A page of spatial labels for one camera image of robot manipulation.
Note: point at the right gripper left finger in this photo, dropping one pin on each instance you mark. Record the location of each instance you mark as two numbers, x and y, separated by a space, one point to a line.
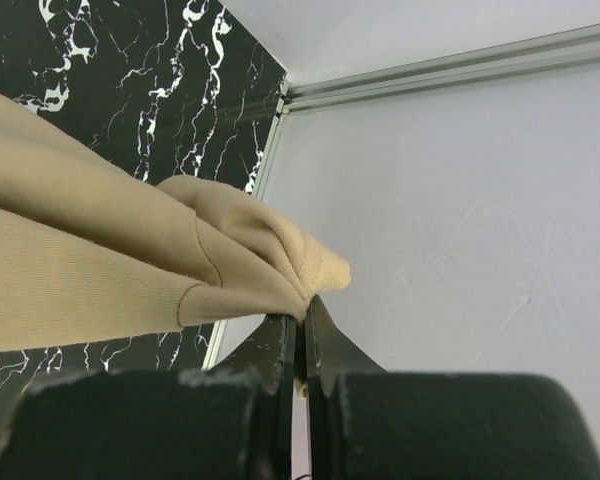
247 404

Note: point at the beige t shirt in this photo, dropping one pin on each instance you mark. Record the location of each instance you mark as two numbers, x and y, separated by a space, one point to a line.
88 253

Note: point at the aluminium frame rail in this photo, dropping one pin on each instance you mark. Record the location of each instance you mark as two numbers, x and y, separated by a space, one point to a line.
465 192

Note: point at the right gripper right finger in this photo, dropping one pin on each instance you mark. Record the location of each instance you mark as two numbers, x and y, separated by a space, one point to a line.
329 354

